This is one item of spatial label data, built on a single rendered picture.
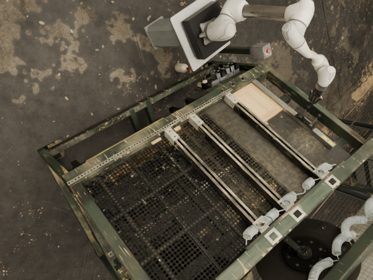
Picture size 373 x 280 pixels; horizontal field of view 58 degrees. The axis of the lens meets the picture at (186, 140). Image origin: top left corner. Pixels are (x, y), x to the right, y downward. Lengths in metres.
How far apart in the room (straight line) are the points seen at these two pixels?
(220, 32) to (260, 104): 0.79
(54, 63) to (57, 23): 0.34
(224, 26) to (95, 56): 1.29
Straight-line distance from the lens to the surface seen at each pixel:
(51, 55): 3.25
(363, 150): 3.11
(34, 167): 3.38
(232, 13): 2.84
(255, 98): 3.18
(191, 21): 2.88
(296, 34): 2.49
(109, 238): 2.32
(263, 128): 2.89
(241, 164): 2.62
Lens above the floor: 3.14
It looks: 51 degrees down
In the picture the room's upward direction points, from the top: 112 degrees clockwise
